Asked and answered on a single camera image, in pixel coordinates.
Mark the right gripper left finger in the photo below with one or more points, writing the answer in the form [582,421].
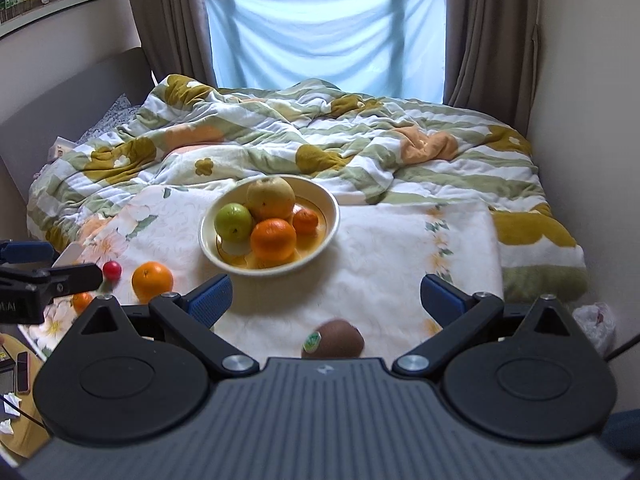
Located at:
[189,320]

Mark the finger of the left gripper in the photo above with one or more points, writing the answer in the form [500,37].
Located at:
[59,281]

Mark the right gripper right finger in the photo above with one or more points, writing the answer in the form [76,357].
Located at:
[463,318]

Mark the tiny mandarin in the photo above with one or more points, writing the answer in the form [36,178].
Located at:
[80,302]

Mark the small green apple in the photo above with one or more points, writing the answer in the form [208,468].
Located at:
[233,223]

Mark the large orange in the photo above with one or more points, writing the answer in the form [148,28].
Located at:
[273,240]

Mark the brown kiwi with sticker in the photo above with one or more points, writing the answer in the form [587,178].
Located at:
[335,339]

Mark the yellow pear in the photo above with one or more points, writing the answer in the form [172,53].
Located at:
[270,197]

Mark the small mandarin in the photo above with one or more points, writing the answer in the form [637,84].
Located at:
[305,221]

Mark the cream oval bowl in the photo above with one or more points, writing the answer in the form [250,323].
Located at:
[238,258]

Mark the small white box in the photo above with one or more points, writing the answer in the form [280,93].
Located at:
[60,147]

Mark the white plastic bag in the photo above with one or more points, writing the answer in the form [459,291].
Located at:
[598,324]

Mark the grey headboard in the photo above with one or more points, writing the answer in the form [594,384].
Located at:
[68,110]

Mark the patterned grey pillow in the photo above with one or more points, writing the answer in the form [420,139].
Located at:
[119,113]

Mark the striped floral duvet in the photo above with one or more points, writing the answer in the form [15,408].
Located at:
[364,150]

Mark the light blue window sheet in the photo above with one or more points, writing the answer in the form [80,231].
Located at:
[392,48]

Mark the left brown curtain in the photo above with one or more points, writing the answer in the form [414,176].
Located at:
[175,38]

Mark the brown curtain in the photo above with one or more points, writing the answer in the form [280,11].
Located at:
[491,58]
[175,38]

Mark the right brown curtain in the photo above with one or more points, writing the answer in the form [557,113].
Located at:
[491,58]

